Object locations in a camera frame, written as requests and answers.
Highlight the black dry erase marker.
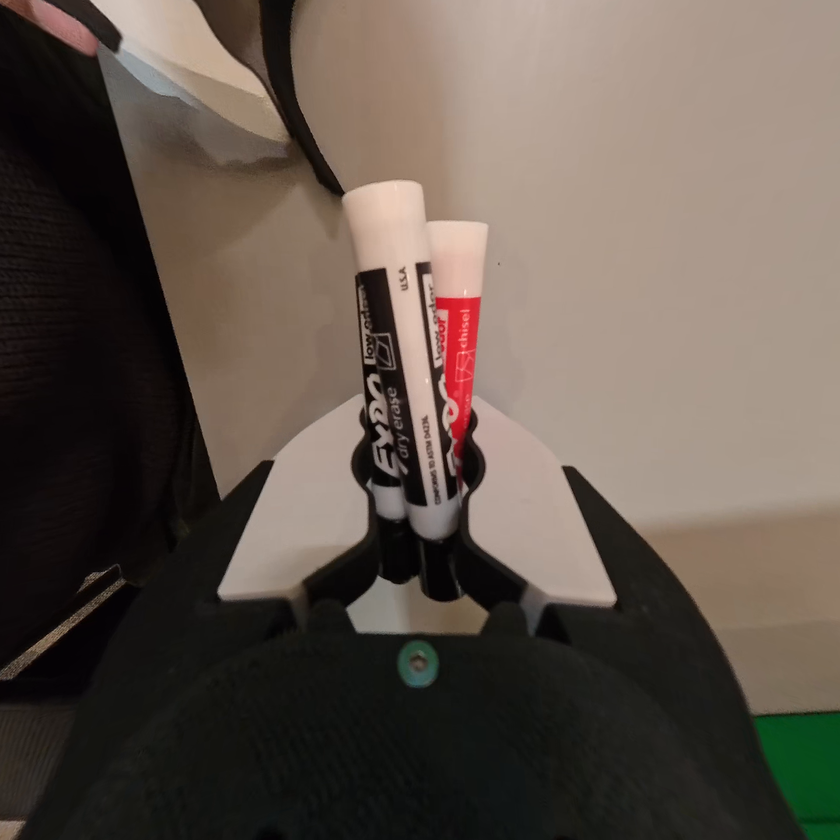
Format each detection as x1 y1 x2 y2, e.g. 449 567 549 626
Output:
356 272 409 585
341 180 463 602

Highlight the person's torso in black sweater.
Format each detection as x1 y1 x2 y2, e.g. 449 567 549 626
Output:
0 0 221 697

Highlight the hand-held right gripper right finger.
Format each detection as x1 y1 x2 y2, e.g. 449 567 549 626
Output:
459 394 618 619

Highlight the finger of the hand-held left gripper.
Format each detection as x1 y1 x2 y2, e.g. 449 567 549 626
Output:
92 0 291 143

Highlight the black velcro strap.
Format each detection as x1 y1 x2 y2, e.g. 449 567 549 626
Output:
259 0 345 196

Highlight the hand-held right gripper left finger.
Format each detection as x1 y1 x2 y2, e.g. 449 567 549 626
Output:
218 394 398 611

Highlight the person's left hand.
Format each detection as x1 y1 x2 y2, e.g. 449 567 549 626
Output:
20 0 101 59

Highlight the green plastic bin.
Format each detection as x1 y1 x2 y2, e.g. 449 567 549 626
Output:
751 714 840 840

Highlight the red dry erase marker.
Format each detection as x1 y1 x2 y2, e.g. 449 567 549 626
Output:
427 221 491 460

